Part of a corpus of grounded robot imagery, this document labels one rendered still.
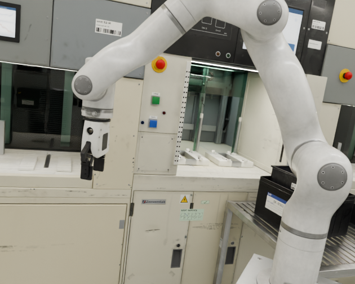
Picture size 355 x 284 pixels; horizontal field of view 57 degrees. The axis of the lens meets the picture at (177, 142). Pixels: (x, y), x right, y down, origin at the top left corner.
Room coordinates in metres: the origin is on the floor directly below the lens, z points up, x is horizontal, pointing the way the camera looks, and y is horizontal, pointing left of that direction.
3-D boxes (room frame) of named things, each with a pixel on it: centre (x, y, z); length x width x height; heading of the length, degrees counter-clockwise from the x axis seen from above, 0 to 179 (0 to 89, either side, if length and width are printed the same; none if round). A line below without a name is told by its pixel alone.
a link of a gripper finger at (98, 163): (0.96, 0.22, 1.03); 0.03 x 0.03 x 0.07; 84
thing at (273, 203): (1.34, -0.56, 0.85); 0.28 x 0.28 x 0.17; 28
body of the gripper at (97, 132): (0.90, 0.23, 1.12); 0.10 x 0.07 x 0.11; 174
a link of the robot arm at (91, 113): (0.90, 0.23, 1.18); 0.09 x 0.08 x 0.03; 174
